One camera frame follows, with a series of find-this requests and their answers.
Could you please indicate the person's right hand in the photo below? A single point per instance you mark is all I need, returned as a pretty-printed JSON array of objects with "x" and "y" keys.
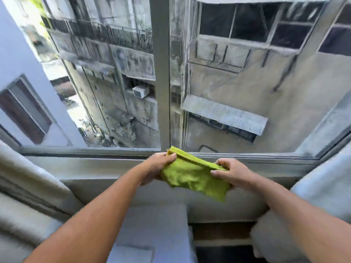
[{"x": 238, "y": 173}]

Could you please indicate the person's left hand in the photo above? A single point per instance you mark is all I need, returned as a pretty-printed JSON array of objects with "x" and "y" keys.
[{"x": 153, "y": 167}]

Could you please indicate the person's left fingers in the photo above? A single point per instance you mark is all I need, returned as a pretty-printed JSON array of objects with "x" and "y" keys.
[{"x": 167, "y": 158}]

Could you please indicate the person's right thumb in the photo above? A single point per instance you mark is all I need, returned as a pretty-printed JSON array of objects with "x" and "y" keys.
[{"x": 219, "y": 173}]

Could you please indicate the green microfibre cloth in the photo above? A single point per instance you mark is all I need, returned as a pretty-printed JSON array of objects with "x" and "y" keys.
[{"x": 192, "y": 175}]

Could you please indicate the person's right forearm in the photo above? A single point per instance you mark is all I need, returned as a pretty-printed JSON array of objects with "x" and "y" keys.
[{"x": 299, "y": 213}]

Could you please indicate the person's left forearm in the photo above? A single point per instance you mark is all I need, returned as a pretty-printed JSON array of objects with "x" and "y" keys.
[{"x": 90, "y": 219}]

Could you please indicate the corrugated metal awning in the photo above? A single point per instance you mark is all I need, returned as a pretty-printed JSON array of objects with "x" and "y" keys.
[{"x": 224, "y": 115}]

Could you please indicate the white air conditioner unit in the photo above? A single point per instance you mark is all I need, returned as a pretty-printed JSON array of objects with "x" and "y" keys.
[{"x": 141, "y": 91}]

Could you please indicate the grey window sill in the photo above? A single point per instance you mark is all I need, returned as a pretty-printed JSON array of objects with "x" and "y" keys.
[{"x": 82, "y": 167}]

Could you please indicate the white curtain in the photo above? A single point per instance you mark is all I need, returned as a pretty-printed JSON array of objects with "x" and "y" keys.
[
  {"x": 24, "y": 194},
  {"x": 323, "y": 183}
]

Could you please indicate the dark metal balcony railing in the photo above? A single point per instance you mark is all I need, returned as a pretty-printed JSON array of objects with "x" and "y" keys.
[{"x": 109, "y": 34}]

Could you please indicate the brown neighbouring window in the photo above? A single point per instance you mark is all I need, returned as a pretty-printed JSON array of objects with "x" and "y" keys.
[{"x": 24, "y": 112}]

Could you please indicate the dark multi-pane window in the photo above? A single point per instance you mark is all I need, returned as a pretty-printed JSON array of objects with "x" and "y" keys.
[{"x": 255, "y": 21}]

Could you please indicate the grey metal window frame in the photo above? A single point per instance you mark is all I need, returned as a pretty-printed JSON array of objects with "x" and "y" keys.
[{"x": 160, "y": 79}]

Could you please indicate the metal wall rack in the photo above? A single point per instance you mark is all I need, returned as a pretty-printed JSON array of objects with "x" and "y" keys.
[{"x": 216, "y": 58}]

